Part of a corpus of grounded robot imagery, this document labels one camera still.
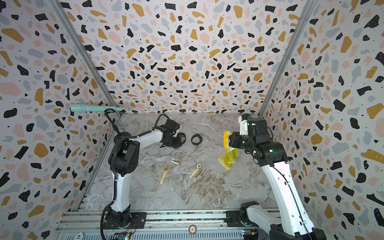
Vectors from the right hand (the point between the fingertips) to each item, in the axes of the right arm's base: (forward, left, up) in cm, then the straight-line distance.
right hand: (231, 136), depth 69 cm
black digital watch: (+21, +19, -31) cm, 42 cm away
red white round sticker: (-33, +18, -31) cm, 49 cm away
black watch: (+22, +28, -29) cm, 46 cm away
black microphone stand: (+17, +70, -24) cm, 76 cm away
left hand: (+16, +28, -28) cm, 43 cm away
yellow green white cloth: (+3, -1, -28) cm, 28 cm away
